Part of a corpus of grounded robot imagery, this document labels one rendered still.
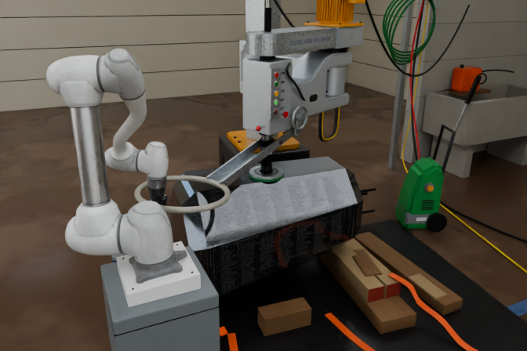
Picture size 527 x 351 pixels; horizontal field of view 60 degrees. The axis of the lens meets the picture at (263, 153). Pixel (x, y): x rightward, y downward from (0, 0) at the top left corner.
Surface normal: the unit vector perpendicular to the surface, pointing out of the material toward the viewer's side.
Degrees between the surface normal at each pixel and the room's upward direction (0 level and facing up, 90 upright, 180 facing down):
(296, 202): 45
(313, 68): 40
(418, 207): 90
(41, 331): 0
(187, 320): 90
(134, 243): 88
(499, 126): 90
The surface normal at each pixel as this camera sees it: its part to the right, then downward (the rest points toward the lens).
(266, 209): 0.28, -0.45
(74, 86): -0.02, 0.32
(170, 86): 0.42, 0.30
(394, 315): 0.00, -0.94
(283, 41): 0.74, 0.23
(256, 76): -0.67, 0.24
